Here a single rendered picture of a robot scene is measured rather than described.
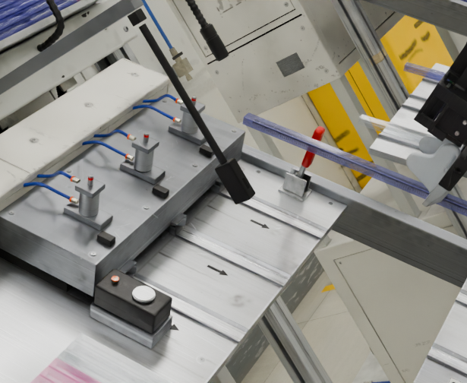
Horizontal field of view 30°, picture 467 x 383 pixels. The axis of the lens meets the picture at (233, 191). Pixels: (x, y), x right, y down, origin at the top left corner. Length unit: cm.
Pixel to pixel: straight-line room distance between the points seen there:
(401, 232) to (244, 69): 102
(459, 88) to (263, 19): 114
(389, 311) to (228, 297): 131
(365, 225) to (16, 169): 47
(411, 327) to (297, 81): 70
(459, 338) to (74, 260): 44
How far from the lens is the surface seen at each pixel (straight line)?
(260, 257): 107
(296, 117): 420
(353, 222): 120
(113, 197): 103
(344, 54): 207
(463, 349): 104
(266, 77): 210
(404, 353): 236
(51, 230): 98
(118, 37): 128
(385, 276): 223
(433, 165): 99
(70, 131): 110
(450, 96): 94
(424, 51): 430
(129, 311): 93
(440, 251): 118
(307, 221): 114
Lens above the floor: 131
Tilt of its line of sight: 12 degrees down
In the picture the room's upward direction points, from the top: 31 degrees counter-clockwise
